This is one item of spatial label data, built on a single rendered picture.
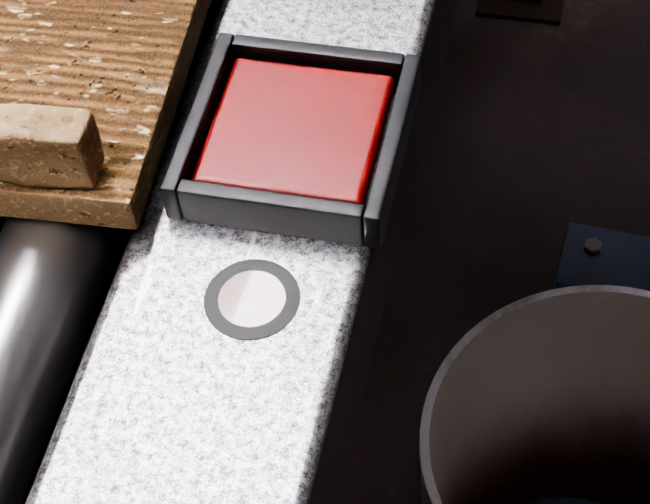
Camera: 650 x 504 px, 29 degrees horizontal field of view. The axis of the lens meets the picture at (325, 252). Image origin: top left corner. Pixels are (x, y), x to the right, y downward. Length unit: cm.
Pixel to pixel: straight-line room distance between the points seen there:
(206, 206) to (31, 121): 6
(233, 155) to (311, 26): 8
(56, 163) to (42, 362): 6
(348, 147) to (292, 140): 2
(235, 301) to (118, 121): 8
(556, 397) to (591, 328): 11
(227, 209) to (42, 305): 7
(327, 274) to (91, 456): 10
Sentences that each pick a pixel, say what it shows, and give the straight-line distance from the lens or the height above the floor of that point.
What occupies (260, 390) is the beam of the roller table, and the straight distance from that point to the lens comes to 40.
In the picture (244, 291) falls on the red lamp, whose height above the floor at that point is 92.
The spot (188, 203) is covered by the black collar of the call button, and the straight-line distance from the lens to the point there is 43.
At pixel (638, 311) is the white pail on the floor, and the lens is 110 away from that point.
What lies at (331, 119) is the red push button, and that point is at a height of 93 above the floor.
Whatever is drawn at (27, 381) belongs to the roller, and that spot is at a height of 91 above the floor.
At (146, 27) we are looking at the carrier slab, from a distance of 47.
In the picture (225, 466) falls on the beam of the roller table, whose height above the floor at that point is 92.
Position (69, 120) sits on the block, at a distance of 41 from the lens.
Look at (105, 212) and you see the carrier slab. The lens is 43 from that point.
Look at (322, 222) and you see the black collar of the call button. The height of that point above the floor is 93.
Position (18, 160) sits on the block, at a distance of 42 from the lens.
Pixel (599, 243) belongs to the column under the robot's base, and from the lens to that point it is 155.
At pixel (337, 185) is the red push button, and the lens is 42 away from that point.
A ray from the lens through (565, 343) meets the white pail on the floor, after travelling 114.
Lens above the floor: 126
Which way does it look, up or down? 54 degrees down
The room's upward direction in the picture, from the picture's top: 6 degrees counter-clockwise
